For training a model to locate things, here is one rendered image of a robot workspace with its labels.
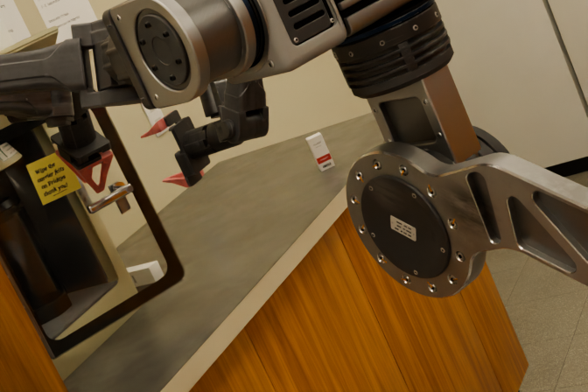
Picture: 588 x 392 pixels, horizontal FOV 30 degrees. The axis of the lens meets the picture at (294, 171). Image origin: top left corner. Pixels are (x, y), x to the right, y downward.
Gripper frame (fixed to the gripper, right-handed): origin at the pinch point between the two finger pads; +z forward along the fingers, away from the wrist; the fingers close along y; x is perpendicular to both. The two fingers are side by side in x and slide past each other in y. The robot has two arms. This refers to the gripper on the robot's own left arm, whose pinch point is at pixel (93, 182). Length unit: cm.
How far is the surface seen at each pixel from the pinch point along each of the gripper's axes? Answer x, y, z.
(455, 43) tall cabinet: 229, -153, 127
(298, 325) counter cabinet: 26, 15, 42
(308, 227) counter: 39, 4, 31
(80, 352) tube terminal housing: -12.6, 1.7, 30.7
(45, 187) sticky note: -6.3, -6.0, 0.4
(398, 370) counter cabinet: 50, 14, 74
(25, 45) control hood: 2.4, -18.7, -19.7
